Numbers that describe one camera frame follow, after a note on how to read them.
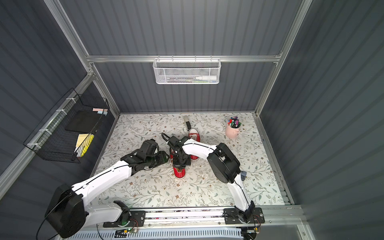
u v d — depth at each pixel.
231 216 0.73
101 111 0.86
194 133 1.02
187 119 1.15
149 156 0.67
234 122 0.97
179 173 0.83
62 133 0.72
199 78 0.91
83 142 0.63
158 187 0.84
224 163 0.57
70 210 0.40
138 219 0.73
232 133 1.01
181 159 0.78
